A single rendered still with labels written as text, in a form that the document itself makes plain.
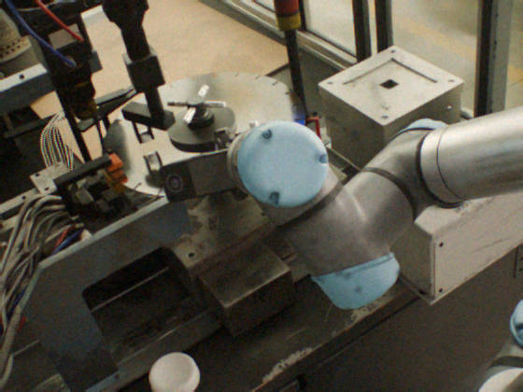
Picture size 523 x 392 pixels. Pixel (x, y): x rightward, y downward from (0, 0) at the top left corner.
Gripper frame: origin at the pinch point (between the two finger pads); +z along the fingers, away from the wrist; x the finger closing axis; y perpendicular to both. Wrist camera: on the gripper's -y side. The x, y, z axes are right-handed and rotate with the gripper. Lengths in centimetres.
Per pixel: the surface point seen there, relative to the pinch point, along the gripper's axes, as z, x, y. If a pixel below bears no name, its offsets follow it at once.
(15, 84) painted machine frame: 24.3, 21.0, -26.2
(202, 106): 14.5, 8.6, 0.9
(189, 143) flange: 14.0, 3.8, -2.7
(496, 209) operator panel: -1.2, -17.7, 35.7
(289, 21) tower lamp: 31.1, 19.7, 22.1
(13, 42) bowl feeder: 67, 36, -30
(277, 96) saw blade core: 19.7, 7.0, 13.8
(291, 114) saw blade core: 14.7, 3.6, 14.2
